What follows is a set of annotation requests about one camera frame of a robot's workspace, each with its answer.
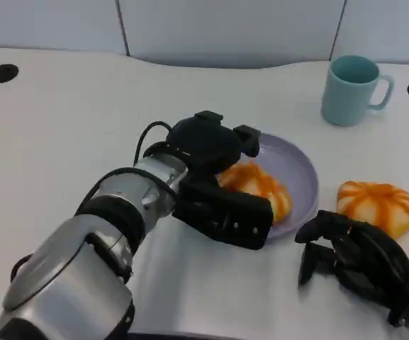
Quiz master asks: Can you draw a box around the pale green mug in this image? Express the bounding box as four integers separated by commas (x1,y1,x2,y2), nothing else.
320,55,396,128

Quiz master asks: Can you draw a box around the orange and white bread roll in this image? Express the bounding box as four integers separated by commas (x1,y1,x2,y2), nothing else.
337,180,409,240
216,161,293,224

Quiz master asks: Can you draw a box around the lilac plate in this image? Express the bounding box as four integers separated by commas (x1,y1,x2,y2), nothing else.
225,132,320,244

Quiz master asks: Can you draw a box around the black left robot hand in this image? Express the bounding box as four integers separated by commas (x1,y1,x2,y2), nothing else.
164,110,262,178

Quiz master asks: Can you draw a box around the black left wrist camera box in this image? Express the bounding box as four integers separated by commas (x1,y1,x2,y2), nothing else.
172,175,274,251

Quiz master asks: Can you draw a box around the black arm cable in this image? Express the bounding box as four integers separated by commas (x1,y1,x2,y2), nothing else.
134,121,172,167
82,168,177,213

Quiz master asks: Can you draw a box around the grey desk partition panel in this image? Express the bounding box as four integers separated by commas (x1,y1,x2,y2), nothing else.
0,0,130,57
117,0,347,69
330,0,409,65

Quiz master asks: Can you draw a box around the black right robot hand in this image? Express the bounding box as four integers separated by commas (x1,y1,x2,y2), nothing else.
295,209,409,327

